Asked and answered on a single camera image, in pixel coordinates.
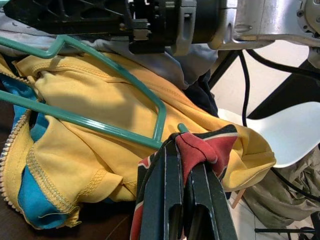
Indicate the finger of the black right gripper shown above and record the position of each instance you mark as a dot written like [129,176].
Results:
[50,23]

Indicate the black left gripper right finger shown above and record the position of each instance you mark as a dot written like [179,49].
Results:
[210,212]

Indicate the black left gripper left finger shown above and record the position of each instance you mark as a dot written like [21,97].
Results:
[162,200]

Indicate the red black printed garment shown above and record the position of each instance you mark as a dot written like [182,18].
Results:
[197,147]

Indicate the teal green plastic hanger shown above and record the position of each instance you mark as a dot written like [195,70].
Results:
[75,119]

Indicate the light grey printed garment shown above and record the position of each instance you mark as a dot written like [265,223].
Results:
[190,65]

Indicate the olive green beanbag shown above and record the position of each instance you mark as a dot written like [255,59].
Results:
[280,200]

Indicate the black folding chair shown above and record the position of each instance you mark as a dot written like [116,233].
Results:
[285,230]

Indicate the navy garment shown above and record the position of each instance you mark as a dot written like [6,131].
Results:
[202,100]

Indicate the yellow garment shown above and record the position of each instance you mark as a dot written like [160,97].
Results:
[100,100]

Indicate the white plastic chair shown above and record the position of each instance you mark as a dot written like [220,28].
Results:
[287,135]

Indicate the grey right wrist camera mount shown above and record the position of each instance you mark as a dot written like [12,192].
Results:
[185,37]

